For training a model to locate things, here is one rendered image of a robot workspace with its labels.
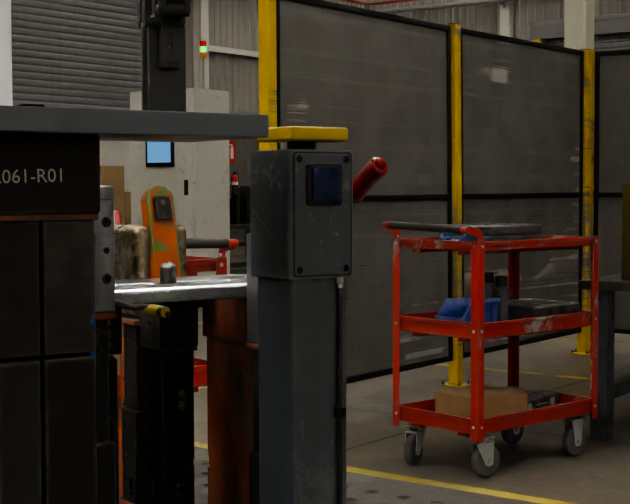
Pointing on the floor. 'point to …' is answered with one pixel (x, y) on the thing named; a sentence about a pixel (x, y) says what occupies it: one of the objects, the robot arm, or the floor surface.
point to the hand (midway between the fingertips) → (163, 72)
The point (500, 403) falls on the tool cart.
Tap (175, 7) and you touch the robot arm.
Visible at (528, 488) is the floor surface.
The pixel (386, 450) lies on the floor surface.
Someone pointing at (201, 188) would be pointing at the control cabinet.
